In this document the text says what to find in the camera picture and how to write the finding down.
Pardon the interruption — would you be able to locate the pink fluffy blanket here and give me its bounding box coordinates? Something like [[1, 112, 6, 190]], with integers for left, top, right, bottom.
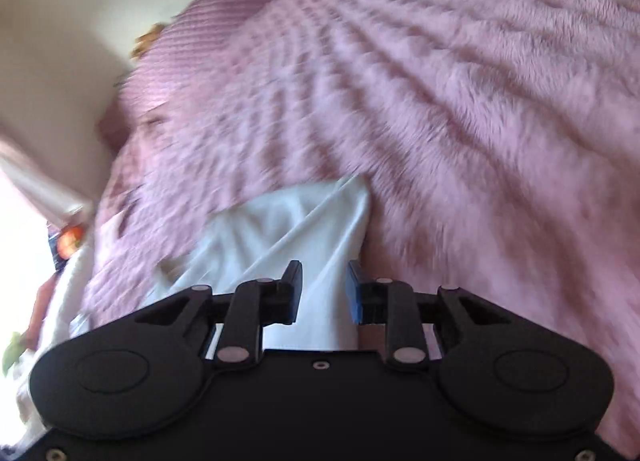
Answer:
[[80, 0, 640, 454]]

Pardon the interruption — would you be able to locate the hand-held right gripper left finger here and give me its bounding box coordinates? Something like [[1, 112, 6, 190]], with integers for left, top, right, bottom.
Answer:
[[134, 259, 304, 367]]

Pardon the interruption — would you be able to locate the pink ribbed pillow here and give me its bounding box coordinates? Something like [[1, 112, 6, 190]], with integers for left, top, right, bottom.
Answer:
[[96, 0, 332, 154]]

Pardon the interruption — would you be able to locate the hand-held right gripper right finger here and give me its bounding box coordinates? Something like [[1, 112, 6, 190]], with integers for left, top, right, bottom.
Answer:
[[346, 259, 508, 368]]

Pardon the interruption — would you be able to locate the white bed sheet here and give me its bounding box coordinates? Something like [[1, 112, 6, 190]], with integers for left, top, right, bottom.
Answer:
[[16, 240, 98, 448]]

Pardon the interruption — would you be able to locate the white printed t-shirt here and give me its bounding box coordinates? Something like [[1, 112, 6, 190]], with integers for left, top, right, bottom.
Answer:
[[142, 175, 372, 353]]

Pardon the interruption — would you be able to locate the orange and blue packet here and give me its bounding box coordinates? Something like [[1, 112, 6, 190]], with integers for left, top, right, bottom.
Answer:
[[46, 221, 87, 273]]

